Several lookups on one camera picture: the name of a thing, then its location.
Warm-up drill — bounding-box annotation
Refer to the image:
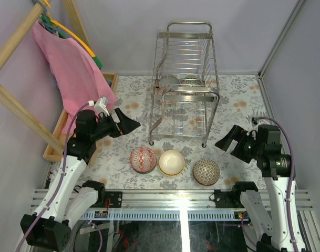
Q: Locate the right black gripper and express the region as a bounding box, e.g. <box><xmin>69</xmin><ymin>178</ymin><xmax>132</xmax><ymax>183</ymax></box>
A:
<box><xmin>214</xmin><ymin>124</ymin><xmax>263</xmax><ymax>163</ymax></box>

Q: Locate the brown patterned bowl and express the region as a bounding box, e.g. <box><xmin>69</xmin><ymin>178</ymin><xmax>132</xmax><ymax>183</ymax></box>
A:
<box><xmin>192</xmin><ymin>159</ymin><xmax>221</xmax><ymax>186</ymax></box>

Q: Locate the blue patterned bowl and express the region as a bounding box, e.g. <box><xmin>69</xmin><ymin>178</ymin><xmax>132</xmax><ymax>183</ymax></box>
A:
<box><xmin>181</xmin><ymin>77</ymin><xmax>202</xmax><ymax>87</ymax></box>

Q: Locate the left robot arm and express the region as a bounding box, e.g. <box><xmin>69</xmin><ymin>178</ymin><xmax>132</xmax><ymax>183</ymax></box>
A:
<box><xmin>16</xmin><ymin>106</ymin><xmax>140</xmax><ymax>251</ymax></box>

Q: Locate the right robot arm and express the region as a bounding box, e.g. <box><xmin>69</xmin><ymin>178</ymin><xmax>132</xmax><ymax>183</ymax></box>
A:
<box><xmin>215</xmin><ymin>124</ymin><xmax>306</xmax><ymax>251</ymax></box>

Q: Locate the stainless steel dish rack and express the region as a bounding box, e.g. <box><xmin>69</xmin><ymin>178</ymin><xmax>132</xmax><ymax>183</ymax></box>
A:
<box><xmin>148</xmin><ymin>20</ymin><xmax>220</xmax><ymax>147</ymax></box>

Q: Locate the red diamond patterned bowl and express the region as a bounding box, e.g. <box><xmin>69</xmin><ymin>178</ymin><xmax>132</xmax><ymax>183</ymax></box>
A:
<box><xmin>129</xmin><ymin>146</ymin><xmax>157</xmax><ymax>174</ymax></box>

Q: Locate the cream bowl orange rim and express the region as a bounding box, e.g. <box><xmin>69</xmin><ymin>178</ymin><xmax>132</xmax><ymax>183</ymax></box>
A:
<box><xmin>158</xmin><ymin>150</ymin><xmax>185</xmax><ymax>177</ymax></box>

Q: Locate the pink cloth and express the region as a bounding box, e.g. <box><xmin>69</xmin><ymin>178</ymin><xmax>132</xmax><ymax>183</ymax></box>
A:
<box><xmin>31</xmin><ymin>20</ymin><xmax>118</xmax><ymax>124</ymax></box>

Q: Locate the wooden tray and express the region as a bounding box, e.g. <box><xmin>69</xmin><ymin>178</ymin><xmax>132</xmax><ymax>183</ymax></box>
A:
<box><xmin>43</xmin><ymin>72</ymin><xmax>119</xmax><ymax>162</ymax></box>

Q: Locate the yellow plastic hanger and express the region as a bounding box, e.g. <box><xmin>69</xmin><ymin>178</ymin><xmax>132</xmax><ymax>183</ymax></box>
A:
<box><xmin>45</xmin><ymin>0</ymin><xmax>96</xmax><ymax>59</ymax></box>

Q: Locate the green plastic hanger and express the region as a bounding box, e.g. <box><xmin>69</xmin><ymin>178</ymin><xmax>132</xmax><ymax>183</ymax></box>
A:
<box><xmin>39</xmin><ymin>14</ymin><xmax>102</xmax><ymax>69</ymax></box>

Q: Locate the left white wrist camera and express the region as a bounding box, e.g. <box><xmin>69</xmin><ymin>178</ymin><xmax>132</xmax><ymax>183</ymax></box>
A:
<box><xmin>87</xmin><ymin>96</ymin><xmax>110</xmax><ymax>117</ymax></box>

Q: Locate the aluminium rail frame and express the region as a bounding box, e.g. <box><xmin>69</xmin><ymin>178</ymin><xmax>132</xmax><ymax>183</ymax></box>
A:
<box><xmin>17</xmin><ymin>187</ymin><xmax>320</xmax><ymax>252</ymax></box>

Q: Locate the wooden clothes rack frame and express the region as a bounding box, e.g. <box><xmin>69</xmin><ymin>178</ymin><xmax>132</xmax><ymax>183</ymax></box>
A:
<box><xmin>0</xmin><ymin>0</ymin><xmax>91</xmax><ymax>158</ymax></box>

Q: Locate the aluminium corner post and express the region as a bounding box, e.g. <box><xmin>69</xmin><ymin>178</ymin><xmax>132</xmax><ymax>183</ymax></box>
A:
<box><xmin>257</xmin><ymin>0</ymin><xmax>307</xmax><ymax>78</ymax></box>

